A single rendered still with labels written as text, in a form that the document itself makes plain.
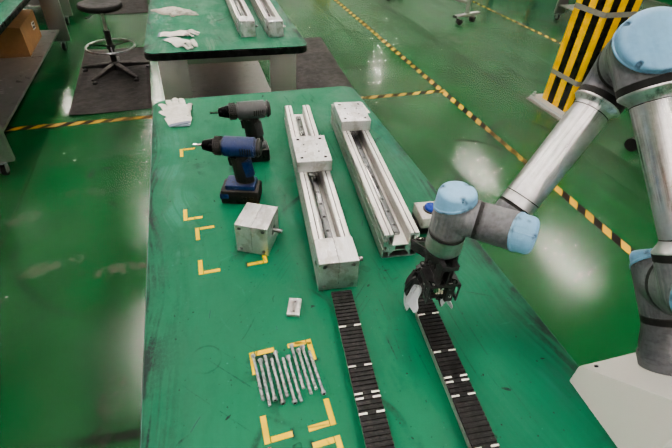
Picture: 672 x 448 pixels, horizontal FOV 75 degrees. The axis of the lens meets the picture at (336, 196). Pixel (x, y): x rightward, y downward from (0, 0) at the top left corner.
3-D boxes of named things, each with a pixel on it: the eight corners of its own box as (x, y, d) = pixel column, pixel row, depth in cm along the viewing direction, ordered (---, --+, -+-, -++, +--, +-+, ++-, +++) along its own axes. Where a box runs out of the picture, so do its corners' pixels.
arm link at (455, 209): (479, 207, 79) (433, 194, 82) (465, 252, 86) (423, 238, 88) (486, 185, 85) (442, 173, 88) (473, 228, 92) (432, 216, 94)
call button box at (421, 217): (444, 232, 132) (449, 215, 129) (414, 235, 131) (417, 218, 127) (435, 215, 139) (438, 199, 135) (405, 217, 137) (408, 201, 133)
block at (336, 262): (365, 285, 114) (369, 259, 108) (318, 290, 112) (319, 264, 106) (357, 260, 121) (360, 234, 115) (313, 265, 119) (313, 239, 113)
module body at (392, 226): (415, 254, 124) (420, 232, 119) (381, 258, 122) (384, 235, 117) (353, 121, 186) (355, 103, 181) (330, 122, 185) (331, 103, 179)
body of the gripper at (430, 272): (423, 306, 95) (434, 267, 88) (411, 277, 102) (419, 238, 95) (457, 302, 97) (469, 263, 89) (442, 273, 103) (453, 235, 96)
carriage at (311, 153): (331, 177, 142) (332, 159, 138) (297, 180, 140) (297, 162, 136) (323, 151, 155) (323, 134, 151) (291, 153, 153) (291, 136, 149)
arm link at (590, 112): (607, 42, 96) (467, 222, 103) (623, 22, 85) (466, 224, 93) (658, 70, 93) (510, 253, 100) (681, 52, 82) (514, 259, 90)
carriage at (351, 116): (369, 136, 165) (371, 120, 161) (340, 138, 163) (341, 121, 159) (359, 116, 177) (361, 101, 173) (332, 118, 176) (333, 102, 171)
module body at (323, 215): (349, 261, 121) (351, 238, 115) (313, 265, 119) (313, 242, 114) (309, 123, 183) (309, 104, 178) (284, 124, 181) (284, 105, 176)
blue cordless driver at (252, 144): (262, 206, 138) (258, 145, 125) (198, 203, 138) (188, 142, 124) (265, 191, 144) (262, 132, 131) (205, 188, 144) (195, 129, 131)
